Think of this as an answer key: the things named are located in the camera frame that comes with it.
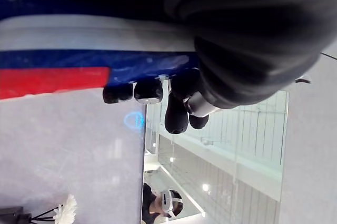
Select person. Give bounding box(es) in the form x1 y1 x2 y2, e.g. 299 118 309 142
142 183 184 224

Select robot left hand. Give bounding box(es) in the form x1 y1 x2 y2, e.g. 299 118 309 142
55 0 337 134

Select black diffuser sticks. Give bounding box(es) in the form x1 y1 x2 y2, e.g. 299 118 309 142
29 207 62 221

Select wall mirror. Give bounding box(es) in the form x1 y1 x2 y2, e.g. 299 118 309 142
142 80 290 224

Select black diffuser bottle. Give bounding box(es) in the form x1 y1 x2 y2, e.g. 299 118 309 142
0 206 33 224

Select white VR headset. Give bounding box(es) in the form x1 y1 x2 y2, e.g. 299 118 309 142
160 189 184 219

